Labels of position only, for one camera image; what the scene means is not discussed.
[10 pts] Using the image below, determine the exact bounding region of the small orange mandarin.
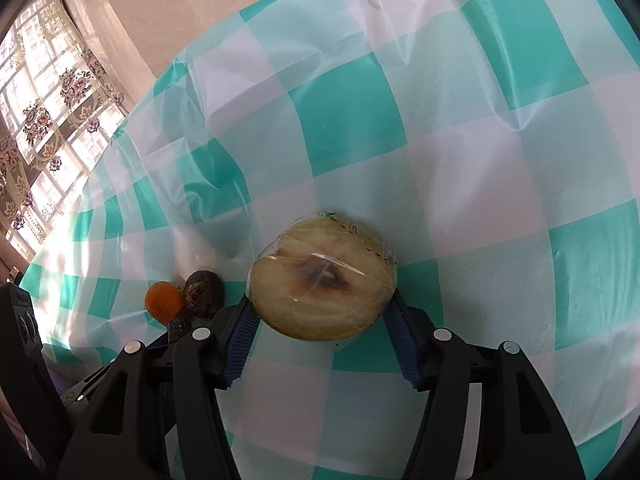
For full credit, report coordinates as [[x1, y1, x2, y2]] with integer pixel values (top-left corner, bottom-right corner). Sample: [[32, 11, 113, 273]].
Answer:
[[143, 281, 188, 326]]

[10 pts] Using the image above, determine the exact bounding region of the yellow pear half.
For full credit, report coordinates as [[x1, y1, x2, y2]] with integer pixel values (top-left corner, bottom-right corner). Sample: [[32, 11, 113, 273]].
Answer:
[[246, 214, 397, 341]]

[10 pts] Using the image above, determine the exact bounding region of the teal white checkered tablecloth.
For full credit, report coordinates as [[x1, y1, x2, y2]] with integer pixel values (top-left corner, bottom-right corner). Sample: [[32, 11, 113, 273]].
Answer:
[[23, 0, 639, 478]]

